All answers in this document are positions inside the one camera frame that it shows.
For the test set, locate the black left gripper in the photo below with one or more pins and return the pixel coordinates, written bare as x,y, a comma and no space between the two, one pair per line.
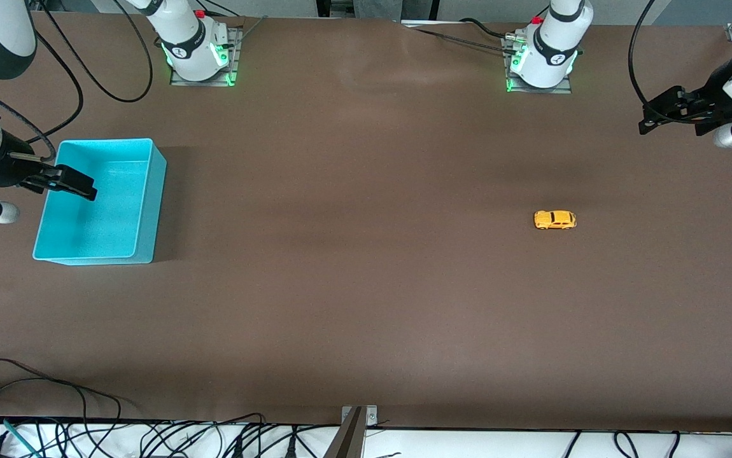
713,86

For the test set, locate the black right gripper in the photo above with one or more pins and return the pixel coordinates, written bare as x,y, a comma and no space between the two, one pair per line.
3,170

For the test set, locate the yellow beetle toy car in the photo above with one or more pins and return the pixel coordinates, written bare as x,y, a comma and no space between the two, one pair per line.
555,219

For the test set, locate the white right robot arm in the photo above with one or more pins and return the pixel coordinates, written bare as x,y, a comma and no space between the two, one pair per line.
188,38

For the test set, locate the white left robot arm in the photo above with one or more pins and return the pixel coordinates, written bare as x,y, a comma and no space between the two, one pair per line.
557,44

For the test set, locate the teal plastic bin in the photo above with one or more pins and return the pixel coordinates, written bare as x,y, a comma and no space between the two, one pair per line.
105,216

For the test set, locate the person in grey trousers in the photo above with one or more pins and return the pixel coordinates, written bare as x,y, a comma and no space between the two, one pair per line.
379,7

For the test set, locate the dark mounting bar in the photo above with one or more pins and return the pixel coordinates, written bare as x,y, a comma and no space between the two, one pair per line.
348,439

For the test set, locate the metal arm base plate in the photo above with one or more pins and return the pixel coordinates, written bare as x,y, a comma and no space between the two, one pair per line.
237,44
541,90

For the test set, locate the silver metal bracket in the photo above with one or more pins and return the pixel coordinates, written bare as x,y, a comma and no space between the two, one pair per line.
371,415

